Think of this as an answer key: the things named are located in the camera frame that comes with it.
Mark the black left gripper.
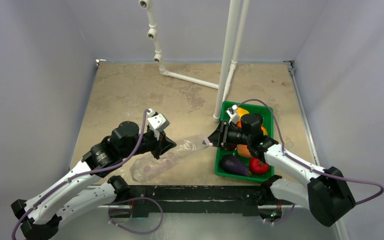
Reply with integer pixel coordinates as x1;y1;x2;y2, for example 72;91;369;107
121;128;177;159

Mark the clear zip top bag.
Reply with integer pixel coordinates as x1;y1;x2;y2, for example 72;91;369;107
129;135;213;183

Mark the purple toy eggplant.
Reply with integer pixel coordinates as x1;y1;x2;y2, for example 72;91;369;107
219;155;253;177

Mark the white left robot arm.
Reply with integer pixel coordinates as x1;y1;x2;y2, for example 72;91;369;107
11;114;176;240

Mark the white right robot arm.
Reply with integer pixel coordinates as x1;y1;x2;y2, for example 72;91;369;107
206;113;357;227

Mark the yellow toy bell pepper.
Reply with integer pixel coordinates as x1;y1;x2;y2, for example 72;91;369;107
236;107;250;121

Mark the toy peach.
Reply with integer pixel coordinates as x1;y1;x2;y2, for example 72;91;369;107
261;126;269;136

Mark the red toy tomato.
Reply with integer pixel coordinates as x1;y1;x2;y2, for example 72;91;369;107
248;157;270;175

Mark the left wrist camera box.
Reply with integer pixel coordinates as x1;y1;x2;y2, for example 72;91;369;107
146;108;170;139

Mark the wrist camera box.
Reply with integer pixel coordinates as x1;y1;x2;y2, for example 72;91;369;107
146;108;170;139
225;104;240;125

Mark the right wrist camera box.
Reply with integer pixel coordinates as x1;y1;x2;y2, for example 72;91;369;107
225;104;240;125

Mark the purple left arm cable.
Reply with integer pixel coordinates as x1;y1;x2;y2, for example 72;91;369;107
11;109;150;240

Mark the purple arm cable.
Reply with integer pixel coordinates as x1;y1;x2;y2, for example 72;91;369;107
236;98;384;206
11;109;150;240

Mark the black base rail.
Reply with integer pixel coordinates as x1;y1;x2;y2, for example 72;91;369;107
114;185;290;218

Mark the white PVC pipe frame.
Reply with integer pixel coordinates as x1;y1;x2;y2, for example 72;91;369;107
138;0;250;123

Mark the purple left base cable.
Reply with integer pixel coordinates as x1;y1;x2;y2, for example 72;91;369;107
107;196;165;236

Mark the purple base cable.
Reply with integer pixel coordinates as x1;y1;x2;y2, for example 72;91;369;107
107;196;165;236
261;202;298;227

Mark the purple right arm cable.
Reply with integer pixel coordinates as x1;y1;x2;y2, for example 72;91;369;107
236;98;384;206

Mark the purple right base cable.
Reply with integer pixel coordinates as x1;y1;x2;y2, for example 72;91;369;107
261;202;298;227

